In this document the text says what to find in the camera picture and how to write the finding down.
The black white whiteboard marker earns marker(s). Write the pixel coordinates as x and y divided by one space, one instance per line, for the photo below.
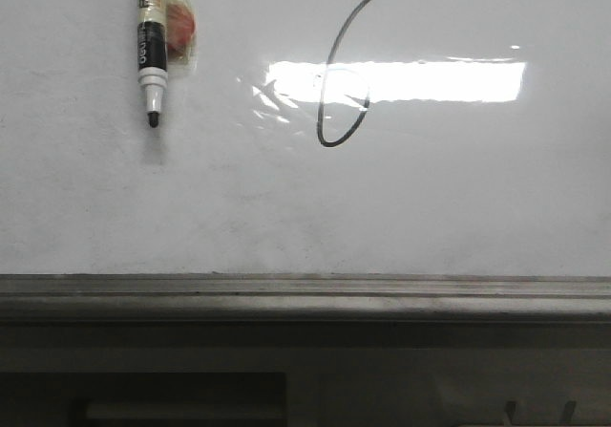
166 33

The white whiteboard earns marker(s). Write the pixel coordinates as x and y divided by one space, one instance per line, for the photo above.
310 136

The aluminium whiteboard ledge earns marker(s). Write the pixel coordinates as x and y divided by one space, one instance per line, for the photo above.
289 297

